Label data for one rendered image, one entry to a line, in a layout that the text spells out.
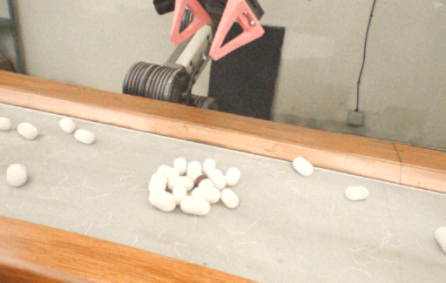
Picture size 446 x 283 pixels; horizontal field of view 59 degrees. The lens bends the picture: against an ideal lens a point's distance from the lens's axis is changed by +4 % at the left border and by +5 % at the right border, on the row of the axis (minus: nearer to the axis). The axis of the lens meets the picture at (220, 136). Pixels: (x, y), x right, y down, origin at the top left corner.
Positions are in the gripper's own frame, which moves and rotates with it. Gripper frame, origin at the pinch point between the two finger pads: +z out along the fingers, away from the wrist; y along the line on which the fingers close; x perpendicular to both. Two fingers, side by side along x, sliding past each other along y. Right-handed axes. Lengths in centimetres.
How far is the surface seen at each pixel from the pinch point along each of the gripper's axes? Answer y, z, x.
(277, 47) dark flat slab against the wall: 119, -75, -136
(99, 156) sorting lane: 5.1, 20.9, -1.5
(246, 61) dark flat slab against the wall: 132, -59, -133
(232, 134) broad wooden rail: -1.1, 6.2, -16.1
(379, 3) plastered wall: 80, -121, -144
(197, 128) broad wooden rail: 3.9, 8.6, -13.3
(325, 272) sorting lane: -29.1, 15.1, -8.4
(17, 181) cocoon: 1.1, 27.4, 8.0
